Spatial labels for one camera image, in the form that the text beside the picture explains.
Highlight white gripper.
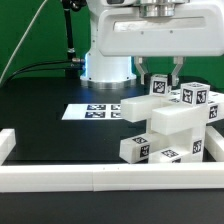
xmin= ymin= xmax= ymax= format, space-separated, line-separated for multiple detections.
xmin=98 ymin=0 xmax=224 ymax=87

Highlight black camera stand pole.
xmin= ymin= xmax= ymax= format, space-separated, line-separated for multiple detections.
xmin=60 ymin=0 xmax=87 ymax=79

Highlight white U-shaped obstacle frame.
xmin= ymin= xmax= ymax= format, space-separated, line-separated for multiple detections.
xmin=0 ymin=129 xmax=224 ymax=192

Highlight white tag base sheet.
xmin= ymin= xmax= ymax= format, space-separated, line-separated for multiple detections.
xmin=62 ymin=104 xmax=121 ymax=120

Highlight white tagged cube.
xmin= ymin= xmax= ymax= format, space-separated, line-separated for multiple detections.
xmin=180 ymin=82 xmax=210 ymax=106
xmin=150 ymin=74 xmax=168 ymax=96

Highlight grey white cable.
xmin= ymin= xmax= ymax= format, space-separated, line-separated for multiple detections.
xmin=0 ymin=0 xmax=50 ymax=88

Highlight white chair seat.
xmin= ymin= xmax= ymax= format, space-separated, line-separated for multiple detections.
xmin=147 ymin=119 xmax=206 ymax=162

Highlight white chair back frame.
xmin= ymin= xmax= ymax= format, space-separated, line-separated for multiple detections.
xmin=121 ymin=90 xmax=224 ymax=135

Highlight black cables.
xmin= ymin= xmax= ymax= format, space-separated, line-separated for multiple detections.
xmin=4 ymin=58 xmax=85 ymax=85

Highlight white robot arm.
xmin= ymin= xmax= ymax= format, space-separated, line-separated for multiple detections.
xmin=81 ymin=0 xmax=224 ymax=88

